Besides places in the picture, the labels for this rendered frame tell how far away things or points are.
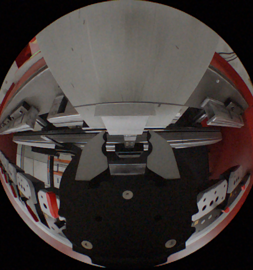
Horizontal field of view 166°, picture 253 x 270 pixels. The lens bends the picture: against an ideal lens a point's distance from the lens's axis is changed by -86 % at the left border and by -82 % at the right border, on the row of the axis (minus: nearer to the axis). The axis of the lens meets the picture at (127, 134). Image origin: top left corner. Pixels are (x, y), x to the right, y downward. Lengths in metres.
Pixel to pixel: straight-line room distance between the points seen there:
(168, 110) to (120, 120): 0.09
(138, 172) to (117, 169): 0.05
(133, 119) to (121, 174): 0.11
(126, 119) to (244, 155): 0.88
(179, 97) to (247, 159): 0.82
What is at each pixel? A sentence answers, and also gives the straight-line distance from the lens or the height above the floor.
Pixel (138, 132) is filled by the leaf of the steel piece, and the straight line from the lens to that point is 0.24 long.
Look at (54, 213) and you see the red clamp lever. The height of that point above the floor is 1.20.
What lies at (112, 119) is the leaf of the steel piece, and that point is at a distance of 0.18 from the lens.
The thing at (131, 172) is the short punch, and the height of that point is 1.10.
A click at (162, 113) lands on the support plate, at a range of 0.18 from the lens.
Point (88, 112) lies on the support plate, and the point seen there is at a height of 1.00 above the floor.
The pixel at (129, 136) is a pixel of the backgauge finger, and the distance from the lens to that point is 0.26.
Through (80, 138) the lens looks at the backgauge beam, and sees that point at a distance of 0.52.
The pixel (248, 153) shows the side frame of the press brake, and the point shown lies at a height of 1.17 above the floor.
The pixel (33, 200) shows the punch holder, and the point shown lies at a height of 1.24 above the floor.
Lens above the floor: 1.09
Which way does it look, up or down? 20 degrees down
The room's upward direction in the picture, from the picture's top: 179 degrees clockwise
